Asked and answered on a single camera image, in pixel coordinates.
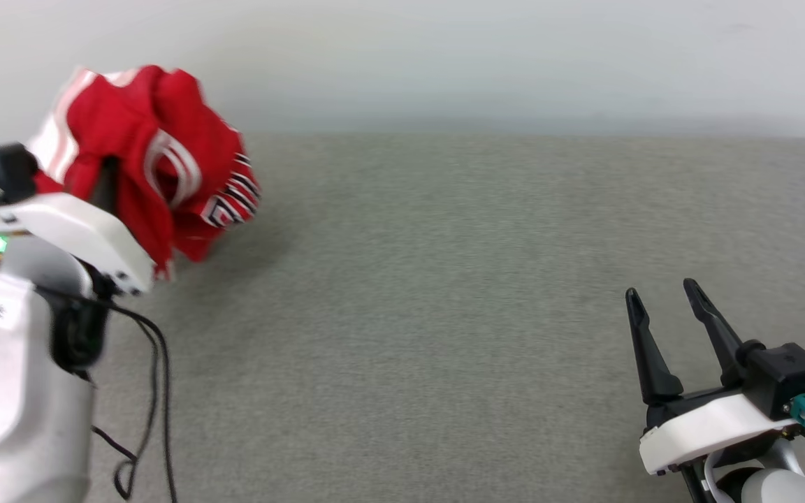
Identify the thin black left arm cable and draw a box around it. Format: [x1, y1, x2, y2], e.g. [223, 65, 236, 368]
[39, 285, 180, 503]

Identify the red and white jersey garment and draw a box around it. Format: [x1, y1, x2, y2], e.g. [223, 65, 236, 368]
[25, 64, 262, 282]

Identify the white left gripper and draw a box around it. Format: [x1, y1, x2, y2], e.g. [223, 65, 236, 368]
[0, 156, 157, 296]

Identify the grey fabric sofa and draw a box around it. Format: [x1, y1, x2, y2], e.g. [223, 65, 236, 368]
[0, 133, 805, 503]

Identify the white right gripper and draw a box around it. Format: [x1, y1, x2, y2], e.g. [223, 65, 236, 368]
[625, 277, 803, 477]

